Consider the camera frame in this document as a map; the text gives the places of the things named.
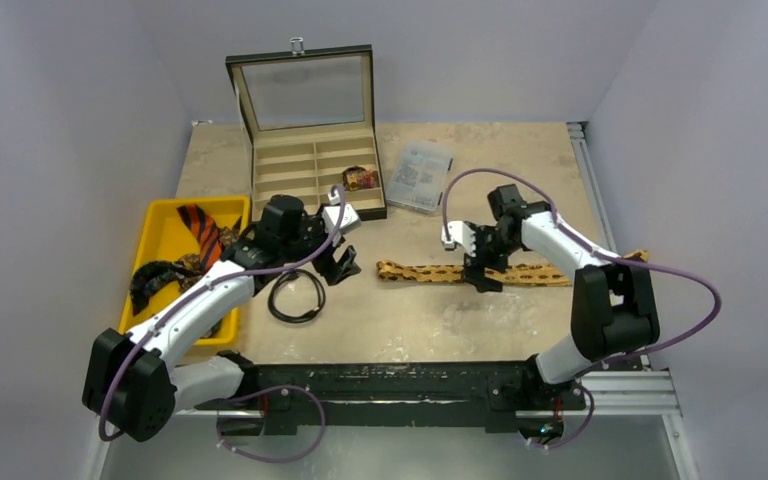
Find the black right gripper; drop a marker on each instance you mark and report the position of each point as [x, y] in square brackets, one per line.
[481, 258]

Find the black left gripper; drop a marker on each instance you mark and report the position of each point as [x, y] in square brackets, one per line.
[334, 270]

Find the cream insect print tie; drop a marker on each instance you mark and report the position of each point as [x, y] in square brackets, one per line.
[523, 275]

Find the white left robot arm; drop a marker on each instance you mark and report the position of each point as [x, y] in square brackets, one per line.
[134, 381]

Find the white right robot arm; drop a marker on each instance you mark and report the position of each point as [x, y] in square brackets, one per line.
[613, 306]

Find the rolled colourful tie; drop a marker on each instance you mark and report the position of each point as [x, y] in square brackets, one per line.
[358, 178]

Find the clear plastic organiser box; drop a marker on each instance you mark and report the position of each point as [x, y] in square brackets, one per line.
[418, 180]

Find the orange navy striped tie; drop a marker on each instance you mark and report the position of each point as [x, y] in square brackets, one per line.
[206, 232]

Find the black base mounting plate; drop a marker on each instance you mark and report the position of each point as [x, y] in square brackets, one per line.
[496, 396]

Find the black compartment tie box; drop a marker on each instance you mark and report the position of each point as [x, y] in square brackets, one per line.
[309, 114]

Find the dark patterned tie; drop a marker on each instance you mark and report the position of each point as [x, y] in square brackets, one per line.
[150, 278]

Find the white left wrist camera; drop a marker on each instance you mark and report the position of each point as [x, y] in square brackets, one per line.
[342, 216]

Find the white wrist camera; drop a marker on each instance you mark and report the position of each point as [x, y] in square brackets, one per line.
[461, 234]
[342, 216]

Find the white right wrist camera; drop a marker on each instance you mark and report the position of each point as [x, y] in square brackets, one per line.
[461, 234]

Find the aluminium frame rail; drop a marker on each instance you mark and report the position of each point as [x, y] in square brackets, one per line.
[618, 385]

